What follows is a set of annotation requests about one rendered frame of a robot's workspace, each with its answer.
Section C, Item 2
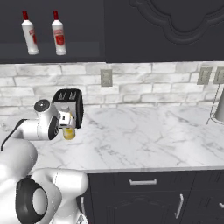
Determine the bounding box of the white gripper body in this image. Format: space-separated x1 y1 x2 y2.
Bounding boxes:
64 113 76 129

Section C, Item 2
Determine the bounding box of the silver drawer handle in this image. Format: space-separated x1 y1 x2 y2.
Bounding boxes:
129 178 158 186

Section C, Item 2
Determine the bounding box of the dark ornate wall cabinet door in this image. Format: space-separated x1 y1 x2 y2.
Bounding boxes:
103 0 224 64

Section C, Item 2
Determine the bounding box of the black toaster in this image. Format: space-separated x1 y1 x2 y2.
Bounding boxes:
51 87 85 130

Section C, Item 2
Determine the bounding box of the grey wall outlet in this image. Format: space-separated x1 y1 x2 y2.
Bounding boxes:
213 66 224 85
197 66 214 86
100 68 114 88

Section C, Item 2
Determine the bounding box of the yellow juice bottle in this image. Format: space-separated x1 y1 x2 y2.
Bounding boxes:
59 106 77 141

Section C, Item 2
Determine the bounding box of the dark base cabinet door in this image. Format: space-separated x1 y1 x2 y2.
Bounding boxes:
188 190 224 224
88 191 191 224

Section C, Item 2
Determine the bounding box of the open dark wall cabinet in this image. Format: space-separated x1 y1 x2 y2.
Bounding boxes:
0 0 107 64

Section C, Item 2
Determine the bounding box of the white vodka bottle red cap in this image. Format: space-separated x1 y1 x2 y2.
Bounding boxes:
51 10 67 56
20 10 40 56

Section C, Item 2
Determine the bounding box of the dark drawer front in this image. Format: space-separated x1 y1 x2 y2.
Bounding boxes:
87 171 197 194
194 169 224 193

